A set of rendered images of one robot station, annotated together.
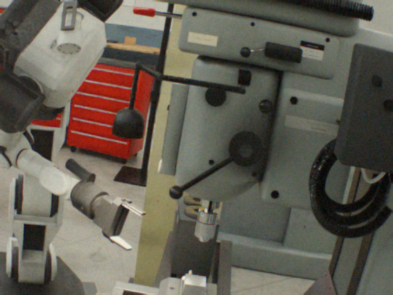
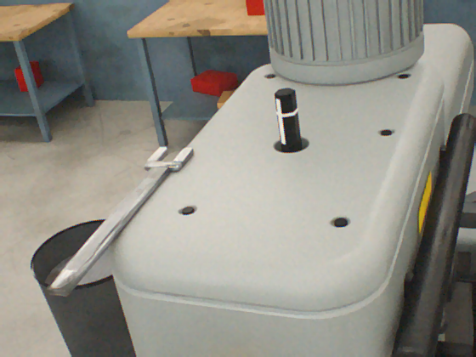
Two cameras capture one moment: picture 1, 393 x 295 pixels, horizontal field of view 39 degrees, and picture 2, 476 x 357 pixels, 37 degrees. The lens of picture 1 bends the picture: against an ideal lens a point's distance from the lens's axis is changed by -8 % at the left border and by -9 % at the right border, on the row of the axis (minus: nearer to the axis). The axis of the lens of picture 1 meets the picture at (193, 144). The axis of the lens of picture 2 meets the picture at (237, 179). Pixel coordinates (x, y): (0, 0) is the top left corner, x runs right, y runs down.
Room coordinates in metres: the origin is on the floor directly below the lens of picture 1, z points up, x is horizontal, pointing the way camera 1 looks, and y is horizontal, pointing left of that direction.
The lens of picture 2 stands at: (1.10, 0.58, 2.23)
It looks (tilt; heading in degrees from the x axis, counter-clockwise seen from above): 29 degrees down; 294
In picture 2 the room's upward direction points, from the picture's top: 10 degrees counter-clockwise
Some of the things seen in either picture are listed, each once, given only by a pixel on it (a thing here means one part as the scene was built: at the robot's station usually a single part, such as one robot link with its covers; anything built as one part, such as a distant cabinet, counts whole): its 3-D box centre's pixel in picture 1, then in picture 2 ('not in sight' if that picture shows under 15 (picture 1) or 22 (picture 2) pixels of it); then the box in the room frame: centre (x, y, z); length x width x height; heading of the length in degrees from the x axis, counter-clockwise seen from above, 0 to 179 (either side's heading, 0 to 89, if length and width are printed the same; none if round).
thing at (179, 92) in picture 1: (174, 128); not in sight; (1.31, 0.05, 1.45); 0.04 x 0.04 x 0.21; 88
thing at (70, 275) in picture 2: not in sight; (125, 211); (1.43, 0.09, 1.89); 0.24 x 0.04 x 0.01; 89
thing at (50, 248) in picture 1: (30, 260); not in sight; (1.98, 0.56, 0.68); 0.21 x 0.20 x 0.13; 19
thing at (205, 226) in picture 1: (205, 225); not in sight; (1.31, -0.06, 1.23); 0.05 x 0.05 x 0.06
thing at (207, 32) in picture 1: (258, 39); not in sight; (1.31, -0.10, 1.68); 0.34 x 0.24 x 0.10; 88
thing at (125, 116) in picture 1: (129, 121); not in sight; (1.29, 0.15, 1.45); 0.07 x 0.07 x 0.06
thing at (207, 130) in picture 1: (226, 126); not in sight; (1.31, -0.07, 1.47); 0.21 x 0.19 x 0.32; 178
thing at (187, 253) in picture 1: (193, 234); not in sight; (1.72, -0.05, 1.03); 0.22 x 0.12 x 0.20; 5
